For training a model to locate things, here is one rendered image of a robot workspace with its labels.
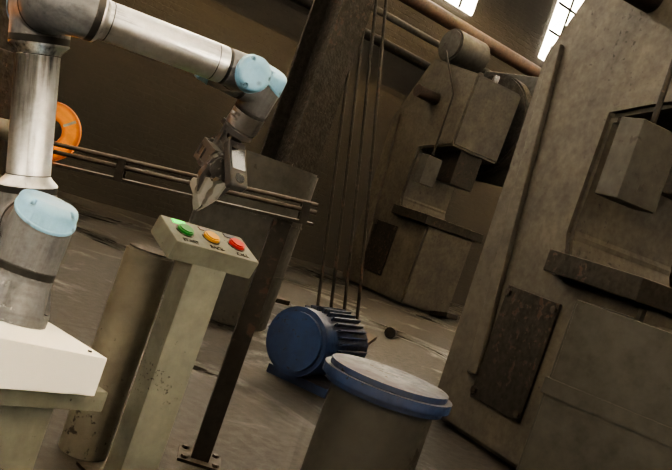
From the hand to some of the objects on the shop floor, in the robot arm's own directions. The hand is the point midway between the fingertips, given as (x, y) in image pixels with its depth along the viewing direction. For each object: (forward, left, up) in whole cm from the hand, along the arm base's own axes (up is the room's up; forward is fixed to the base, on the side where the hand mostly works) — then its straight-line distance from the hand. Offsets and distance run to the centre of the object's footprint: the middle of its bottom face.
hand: (199, 207), depth 216 cm
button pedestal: (+2, -11, -66) cm, 67 cm away
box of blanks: (-64, -184, -57) cm, 203 cm away
